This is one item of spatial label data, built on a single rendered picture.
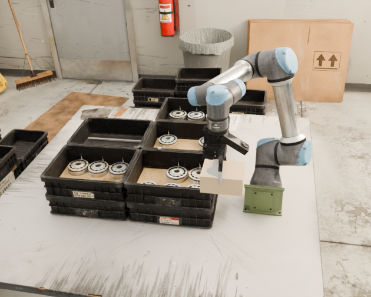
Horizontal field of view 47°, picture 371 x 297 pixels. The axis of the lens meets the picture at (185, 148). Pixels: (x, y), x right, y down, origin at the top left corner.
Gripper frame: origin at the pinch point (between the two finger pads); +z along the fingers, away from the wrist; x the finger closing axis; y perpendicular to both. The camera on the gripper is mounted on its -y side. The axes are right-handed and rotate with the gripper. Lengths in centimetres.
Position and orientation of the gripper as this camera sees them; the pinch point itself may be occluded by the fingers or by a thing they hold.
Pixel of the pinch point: (223, 174)
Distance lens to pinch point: 164.3
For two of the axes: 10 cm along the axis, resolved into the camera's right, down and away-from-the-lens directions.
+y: -9.8, -0.7, 2.0
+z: 0.5, 8.5, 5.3
